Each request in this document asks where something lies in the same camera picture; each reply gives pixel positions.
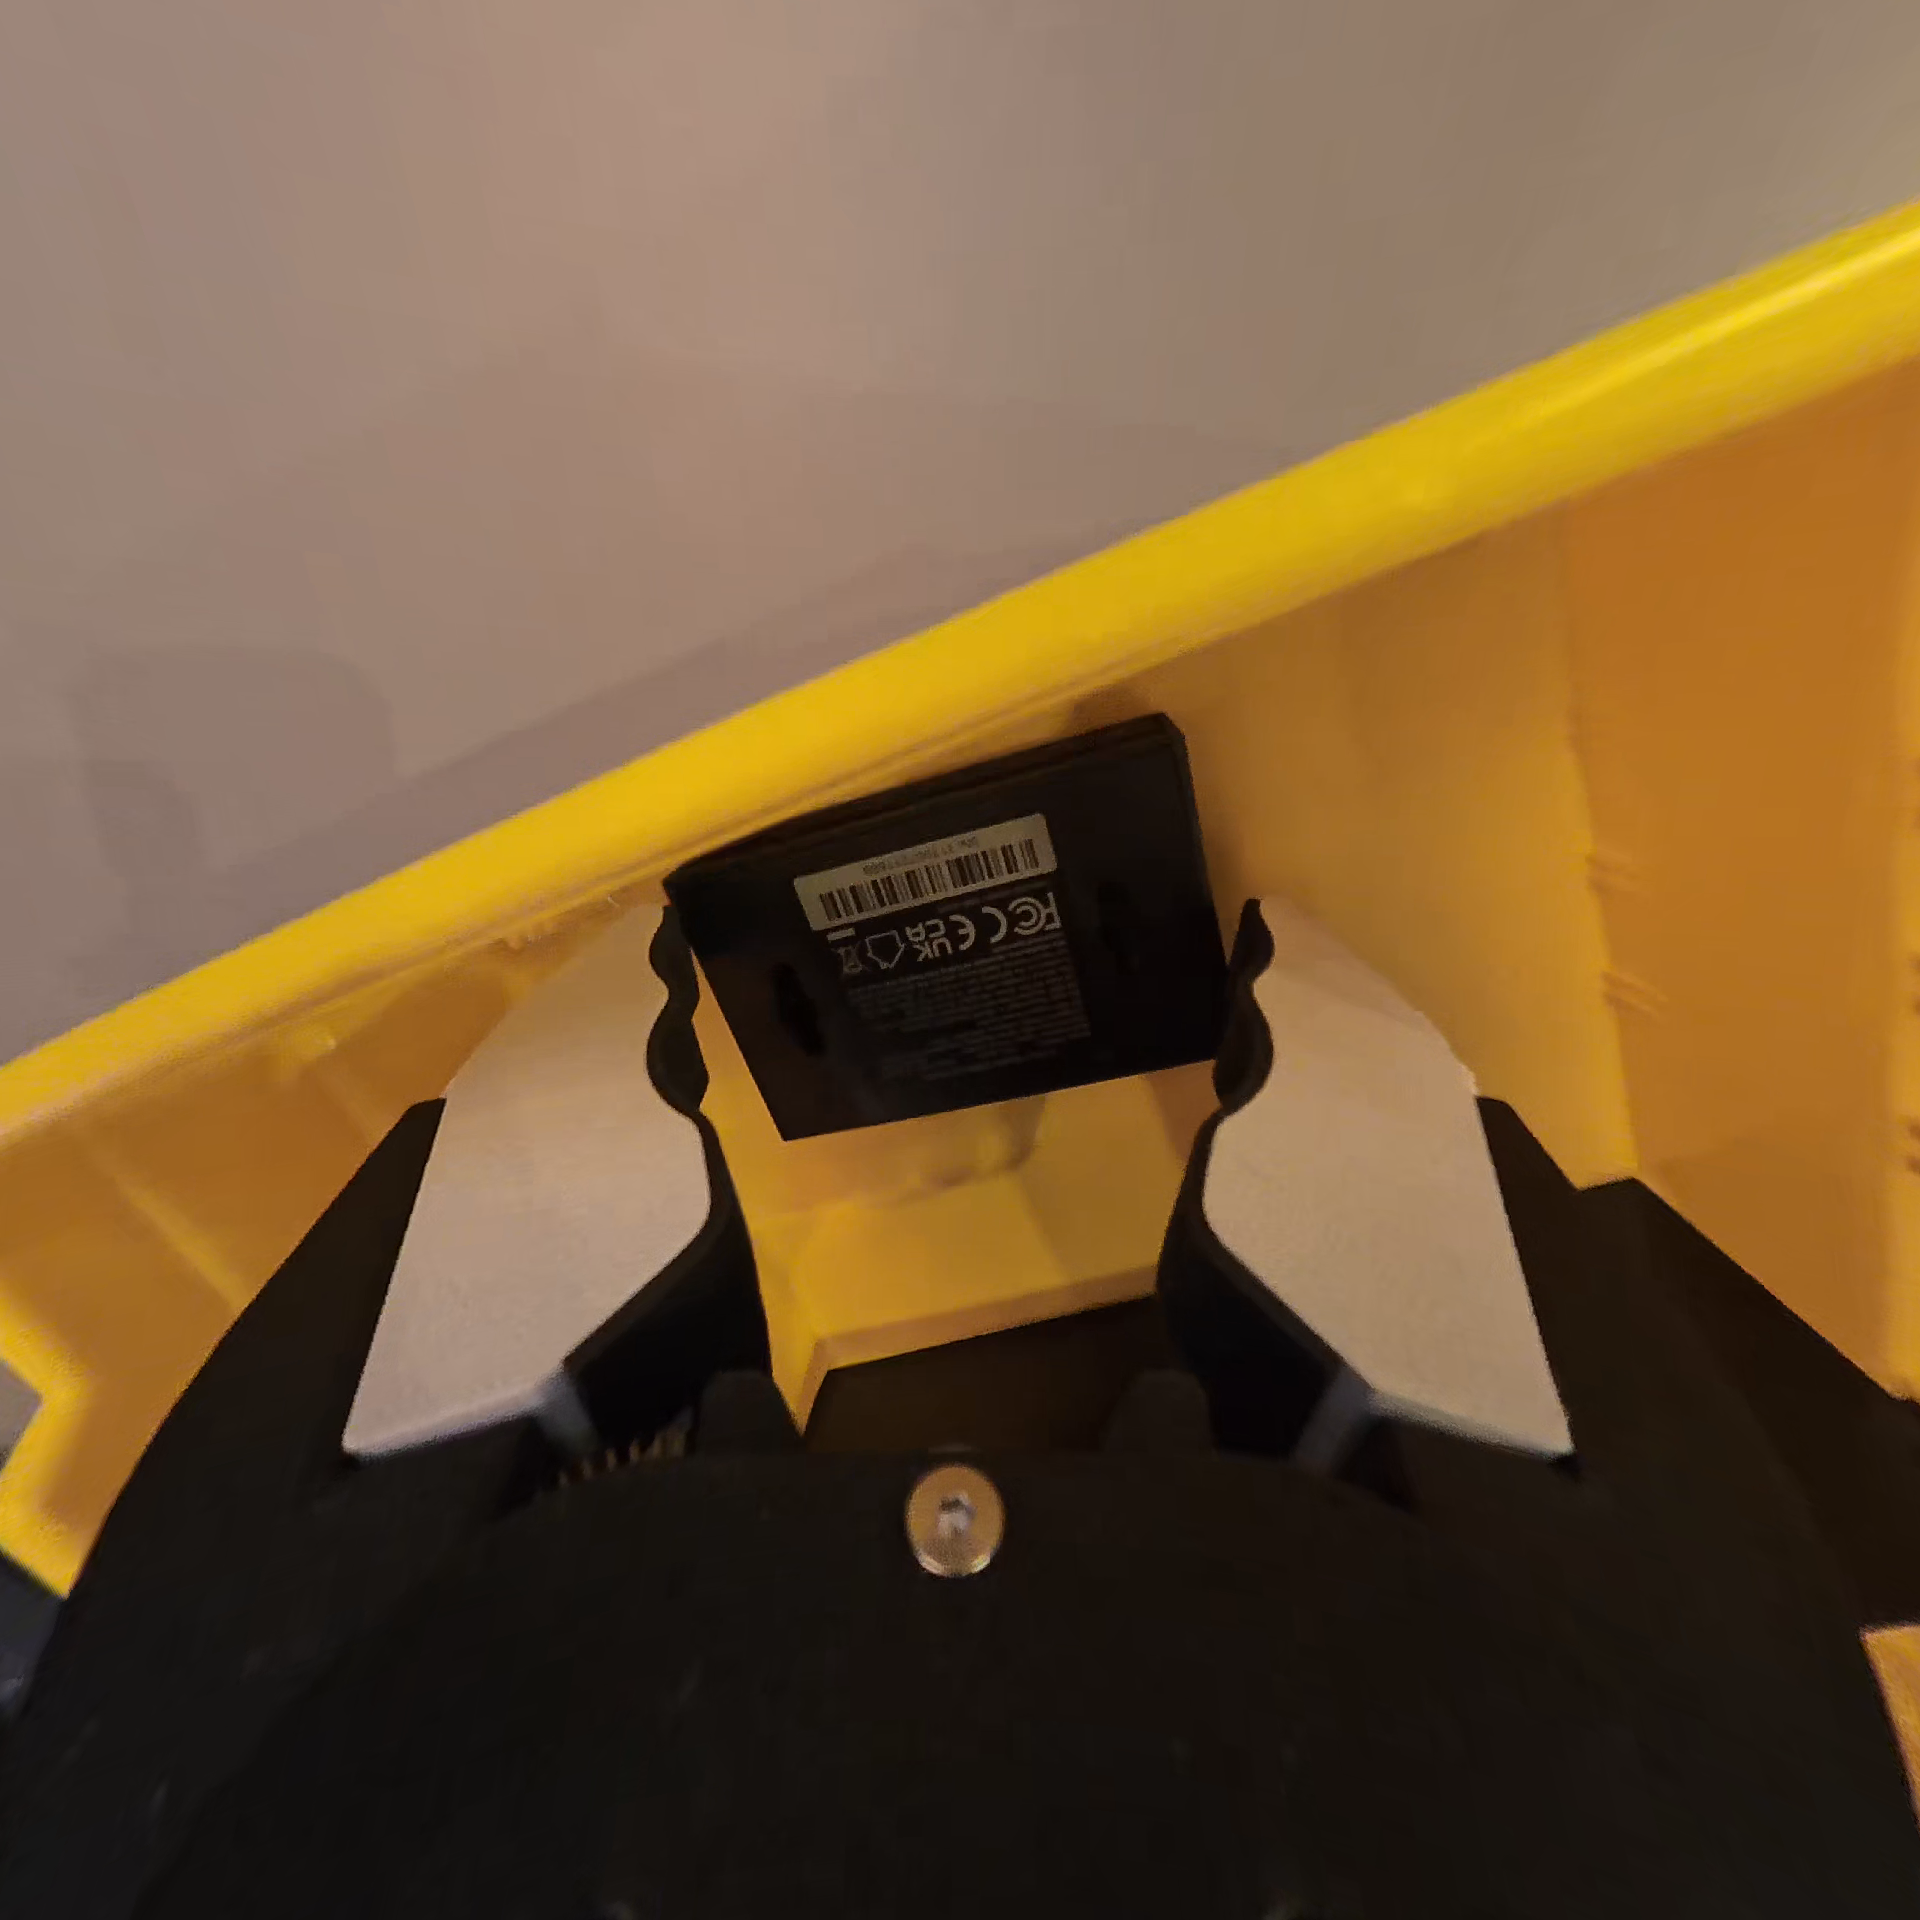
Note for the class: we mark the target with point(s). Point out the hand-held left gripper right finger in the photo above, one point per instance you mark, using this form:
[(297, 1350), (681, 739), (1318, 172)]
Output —
[(1380, 1201)]

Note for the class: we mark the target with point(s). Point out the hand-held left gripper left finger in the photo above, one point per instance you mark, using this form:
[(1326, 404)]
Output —
[(524, 1201)]

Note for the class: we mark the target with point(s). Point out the black network switch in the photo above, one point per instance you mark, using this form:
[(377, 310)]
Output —
[(960, 990)]

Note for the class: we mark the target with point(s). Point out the yellow plastic bin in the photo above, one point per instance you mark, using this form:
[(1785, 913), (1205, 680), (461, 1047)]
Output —
[(1650, 751)]

